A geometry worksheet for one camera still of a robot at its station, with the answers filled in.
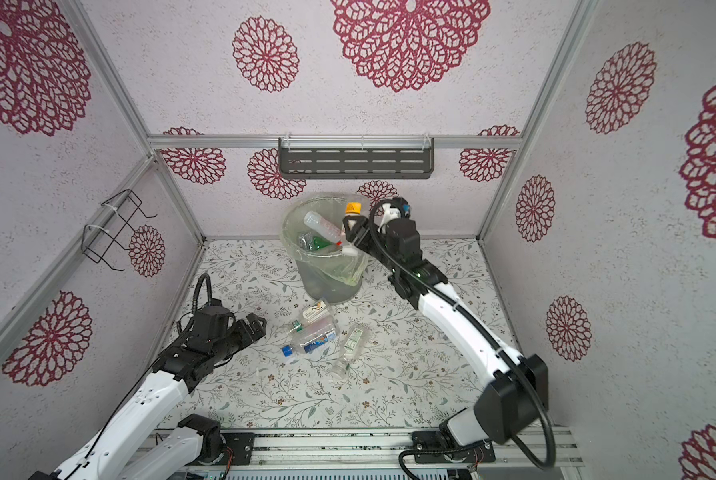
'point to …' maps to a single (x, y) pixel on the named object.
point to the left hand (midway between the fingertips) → (255, 333)
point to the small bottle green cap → (318, 311)
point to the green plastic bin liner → (313, 232)
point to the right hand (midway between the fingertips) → (351, 217)
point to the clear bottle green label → (356, 339)
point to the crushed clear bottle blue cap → (317, 335)
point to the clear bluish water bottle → (306, 240)
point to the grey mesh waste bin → (322, 287)
